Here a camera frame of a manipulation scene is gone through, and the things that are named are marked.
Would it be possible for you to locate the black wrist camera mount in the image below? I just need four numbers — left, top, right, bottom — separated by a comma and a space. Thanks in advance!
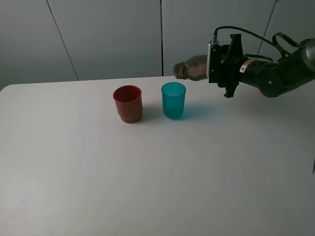
207, 41, 222, 83

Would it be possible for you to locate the smoky translucent water bottle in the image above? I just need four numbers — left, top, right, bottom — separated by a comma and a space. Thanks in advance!
173, 54, 231, 82

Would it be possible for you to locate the teal translucent plastic cup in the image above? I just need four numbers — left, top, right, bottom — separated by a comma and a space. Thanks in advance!
161, 82, 186, 119

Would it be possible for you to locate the red plastic cup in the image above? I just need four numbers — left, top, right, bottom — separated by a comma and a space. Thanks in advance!
113, 85, 143, 123

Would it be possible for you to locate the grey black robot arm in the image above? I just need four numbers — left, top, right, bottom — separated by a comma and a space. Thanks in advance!
207, 32, 315, 98

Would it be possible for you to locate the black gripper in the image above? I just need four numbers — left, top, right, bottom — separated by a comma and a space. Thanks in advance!
218, 33, 265, 98

